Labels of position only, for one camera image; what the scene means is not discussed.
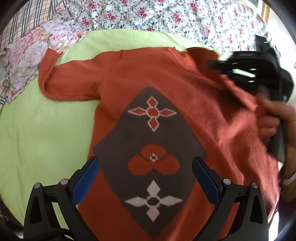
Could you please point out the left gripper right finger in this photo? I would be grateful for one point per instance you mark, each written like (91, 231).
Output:
(250, 221)

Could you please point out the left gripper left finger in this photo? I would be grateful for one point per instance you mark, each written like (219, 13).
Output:
(52, 212)

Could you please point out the orange knit sweater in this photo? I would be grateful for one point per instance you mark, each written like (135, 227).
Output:
(159, 109)

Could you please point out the person's right hand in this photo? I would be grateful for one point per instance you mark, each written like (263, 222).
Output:
(270, 114)

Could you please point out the white floral rose bedspread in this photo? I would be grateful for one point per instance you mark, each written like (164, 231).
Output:
(226, 26)

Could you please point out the gold framed picture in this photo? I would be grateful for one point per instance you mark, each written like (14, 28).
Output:
(260, 7)

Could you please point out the light green bed sheet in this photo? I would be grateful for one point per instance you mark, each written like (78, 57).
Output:
(45, 140)

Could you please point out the pastel floral pillow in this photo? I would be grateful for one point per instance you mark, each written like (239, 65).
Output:
(20, 61)

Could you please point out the plaid checked blanket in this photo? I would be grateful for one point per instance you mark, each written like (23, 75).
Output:
(30, 15)

